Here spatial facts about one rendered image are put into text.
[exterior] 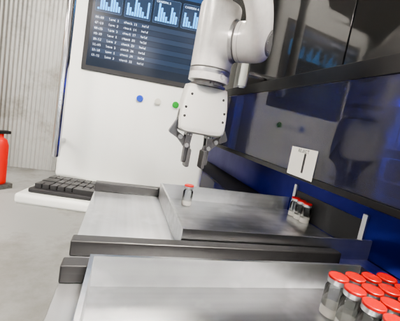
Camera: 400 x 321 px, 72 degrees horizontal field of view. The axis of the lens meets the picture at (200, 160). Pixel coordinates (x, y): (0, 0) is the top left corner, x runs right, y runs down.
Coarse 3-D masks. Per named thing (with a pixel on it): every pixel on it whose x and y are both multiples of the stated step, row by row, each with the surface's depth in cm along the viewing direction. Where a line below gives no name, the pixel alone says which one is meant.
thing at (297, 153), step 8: (296, 152) 59; (304, 152) 56; (312, 152) 54; (296, 160) 59; (312, 160) 54; (288, 168) 61; (296, 168) 58; (304, 168) 56; (312, 168) 53; (304, 176) 55; (312, 176) 53
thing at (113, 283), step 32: (96, 256) 28; (128, 256) 29; (96, 288) 28; (128, 288) 29; (160, 288) 30; (192, 288) 31; (224, 288) 32; (256, 288) 33; (288, 288) 34; (320, 288) 36; (96, 320) 24; (128, 320) 24; (160, 320) 25; (192, 320) 26; (224, 320) 27; (256, 320) 27; (288, 320) 28; (320, 320) 29
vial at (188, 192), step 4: (188, 188) 60; (192, 188) 60; (184, 192) 60; (188, 192) 60; (192, 192) 60; (184, 196) 60; (188, 196) 60; (184, 200) 60; (188, 200) 60; (184, 204) 60; (188, 204) 60
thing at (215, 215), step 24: (168, 192) 64; (216, 192) 67; (240, 192) 69; (168, 216) 50; (192, 216) 55; (216, 216) 57; (240, 216) 60; (264, 216) 63; (288, 216) 67; (192, 240) 39; (216, 240) 40; (240, 240) 41; (264, 240) 43; (288, 240) 44; (312, 240) 45; (336, 240) 46; (360, 240) 47
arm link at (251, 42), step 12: (252, 0) 46; (264, 0) 46; (252, 12) 47; (264, 12) 47; (240, 24) 51; (252, 24) 48; (264, 24) 48; (240, 36) 51; (252, 36) 49; (264, 36) 49; (240, 48) 51; (252, 48) 50; (264, 48) 51; (240, 60) 54; (252, 60) 53; (264, 60) 53
